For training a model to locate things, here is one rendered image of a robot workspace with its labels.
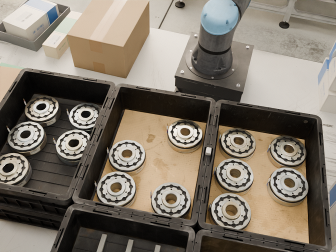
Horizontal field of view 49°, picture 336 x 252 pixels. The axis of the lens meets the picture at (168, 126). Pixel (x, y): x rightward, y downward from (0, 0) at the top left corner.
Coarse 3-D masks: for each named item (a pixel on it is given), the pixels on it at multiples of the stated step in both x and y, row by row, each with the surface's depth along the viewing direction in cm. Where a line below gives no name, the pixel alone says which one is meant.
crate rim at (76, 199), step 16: (112, 96) 106; (176, 96) 107; (192, 96) 107; (208, 128) 99; (96, 144) 95; (208, 144) 96; (80, 176) 89; (112, 208) 84; (128, 208) 84; (192, 224) 82
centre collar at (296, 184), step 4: (284, 176) 98; (288, 176) 98; (292, 176) 98; (280, 180) 97; (292, 180) 98; (296, 180) 97; (280, 184) 97; (284, 184) 97; (296, 184) 97; (284, 188) 96; (288, 188) 96; (292, 188) 96; (296, 188) 96
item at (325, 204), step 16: (272, 112) 104; (288, 112) 104; (320, 128) 101; (320, 144) 99; (208, 160) 93; (320, 160) 94; (208, 176) 90; (320, 176) 91; (208, 224) 83; (272, 240) 81; (288, 240) 81
